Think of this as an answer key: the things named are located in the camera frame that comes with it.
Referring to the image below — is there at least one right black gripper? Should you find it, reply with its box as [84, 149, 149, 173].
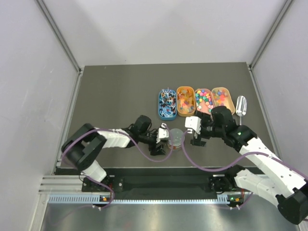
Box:
[191, 111, 225, 146]

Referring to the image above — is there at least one clear plastic jar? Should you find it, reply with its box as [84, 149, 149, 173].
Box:
[167, 142, 182, 152]

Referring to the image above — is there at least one clear jar lid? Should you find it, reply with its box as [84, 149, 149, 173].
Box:
[168, 128, 184, 146]

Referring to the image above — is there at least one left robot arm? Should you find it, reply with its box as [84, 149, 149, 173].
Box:
[61, 115, 169, 191]

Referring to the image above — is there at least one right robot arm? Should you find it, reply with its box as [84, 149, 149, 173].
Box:
[185, 106, 308, 225]

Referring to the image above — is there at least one orange tray of candies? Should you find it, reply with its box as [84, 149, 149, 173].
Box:
[176, 86, 196, 117]

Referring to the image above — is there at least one pink tray of star candies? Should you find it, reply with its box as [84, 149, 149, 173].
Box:
[194, 89, 215, 115]

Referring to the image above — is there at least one blue tray of lollipops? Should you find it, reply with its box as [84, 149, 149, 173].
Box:
[158, 89, 177, 121]

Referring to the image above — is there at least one beige tray of gummies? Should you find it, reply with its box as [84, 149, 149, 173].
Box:
[211, 87, 235, 115]

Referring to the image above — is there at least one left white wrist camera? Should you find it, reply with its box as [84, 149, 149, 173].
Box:
[156, 123, 169, 144]

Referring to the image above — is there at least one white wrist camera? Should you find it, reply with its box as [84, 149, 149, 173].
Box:
[156, 123, 169, 144]
[184, 116, 201, 134]

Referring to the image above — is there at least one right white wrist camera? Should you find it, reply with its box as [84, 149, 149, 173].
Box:
[184, 116, 201, 134]

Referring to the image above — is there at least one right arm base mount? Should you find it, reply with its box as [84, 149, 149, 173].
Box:
[209, 165, 246, 194]

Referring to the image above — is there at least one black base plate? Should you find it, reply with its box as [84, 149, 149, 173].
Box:
[81, 175, 231, 200]

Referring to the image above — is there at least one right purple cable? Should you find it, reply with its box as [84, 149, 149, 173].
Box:
[181, 128, 308, 209]

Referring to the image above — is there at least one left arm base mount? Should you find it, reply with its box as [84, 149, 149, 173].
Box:
[78, 175, 110, 193]

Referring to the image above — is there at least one slotted cable duct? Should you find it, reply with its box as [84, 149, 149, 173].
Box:
[48, 194, 243, 205]

